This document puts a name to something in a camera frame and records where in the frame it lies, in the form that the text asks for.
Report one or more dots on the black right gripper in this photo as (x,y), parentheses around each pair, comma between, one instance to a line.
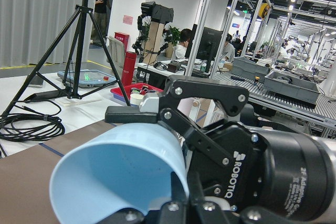
(287,172)

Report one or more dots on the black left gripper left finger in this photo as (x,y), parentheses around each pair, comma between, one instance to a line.
(173,211)

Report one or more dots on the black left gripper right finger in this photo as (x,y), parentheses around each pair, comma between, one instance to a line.
(201,210)

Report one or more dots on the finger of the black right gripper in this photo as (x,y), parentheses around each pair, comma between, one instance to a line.
(162,108)

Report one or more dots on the light blue cup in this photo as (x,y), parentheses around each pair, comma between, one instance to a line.
(128,166)

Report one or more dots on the red plastic bin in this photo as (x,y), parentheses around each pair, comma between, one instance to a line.
(137,88)

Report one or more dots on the red thermos bottle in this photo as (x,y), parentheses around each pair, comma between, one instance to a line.
(128,68)

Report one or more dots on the blue teach pendant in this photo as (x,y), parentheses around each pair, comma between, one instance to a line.
(88,78)

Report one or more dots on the black tripod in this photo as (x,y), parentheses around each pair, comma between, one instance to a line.
(73,66)

